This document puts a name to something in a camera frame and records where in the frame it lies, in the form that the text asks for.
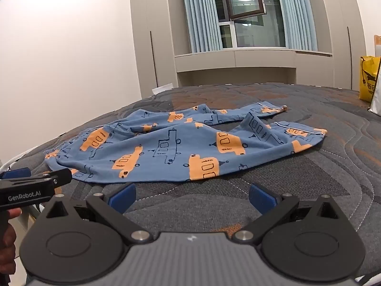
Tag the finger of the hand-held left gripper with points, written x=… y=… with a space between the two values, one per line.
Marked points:
x=16 y=174
x=61 y=176

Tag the white flat box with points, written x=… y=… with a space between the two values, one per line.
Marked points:
x=162 y=88

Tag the beige window bench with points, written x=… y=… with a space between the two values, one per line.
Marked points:
x=253 y=61

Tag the light blue curtain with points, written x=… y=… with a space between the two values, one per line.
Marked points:
x=296 y=12
x=201 y=15

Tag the yellow bag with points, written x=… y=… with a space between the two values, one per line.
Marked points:
x=366 y=77

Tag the window with dark frame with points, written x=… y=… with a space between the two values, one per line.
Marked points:
x=256 y=32

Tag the white bag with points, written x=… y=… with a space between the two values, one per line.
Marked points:
x=376 y=95

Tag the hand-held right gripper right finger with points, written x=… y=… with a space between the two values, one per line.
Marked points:
x=262 y=197

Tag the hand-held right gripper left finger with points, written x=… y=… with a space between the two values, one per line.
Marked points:
x=122 y=197

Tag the beige wardrobe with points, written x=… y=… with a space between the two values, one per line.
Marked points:
x=342 y=35
x=148 y=35

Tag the person's left hand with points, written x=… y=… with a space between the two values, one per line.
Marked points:
x=7 y=253

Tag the grey quilted mattress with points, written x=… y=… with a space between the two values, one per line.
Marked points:
x=312 y=172

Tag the blue pants with orange cars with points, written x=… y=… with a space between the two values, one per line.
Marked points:
x=178 y=152

